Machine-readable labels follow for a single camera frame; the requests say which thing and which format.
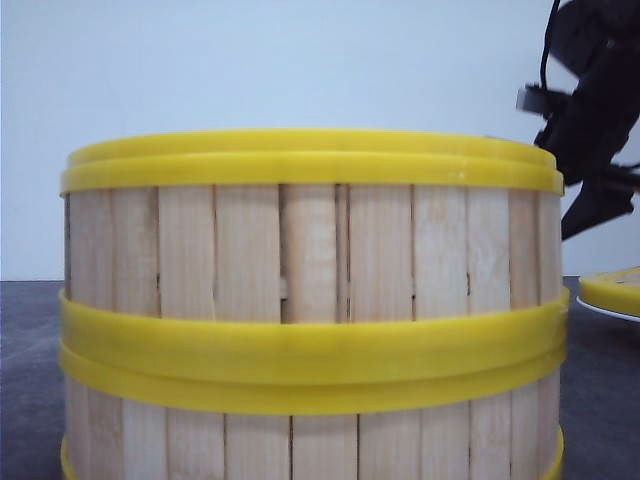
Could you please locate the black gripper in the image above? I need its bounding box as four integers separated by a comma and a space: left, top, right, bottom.
517, 1, 639, 240

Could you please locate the yellow rimmed steamer lid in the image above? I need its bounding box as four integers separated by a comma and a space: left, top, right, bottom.
578, 266, 639, 317

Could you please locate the bamboo steamer basket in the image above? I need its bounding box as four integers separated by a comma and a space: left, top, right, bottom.
60, 130, 565, 387
58, 344, 569, 480

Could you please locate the white plate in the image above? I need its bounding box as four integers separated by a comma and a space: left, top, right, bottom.
576, 296, 640, 324

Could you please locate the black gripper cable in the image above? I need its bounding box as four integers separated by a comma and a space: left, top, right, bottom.
538, 0, 564, 121

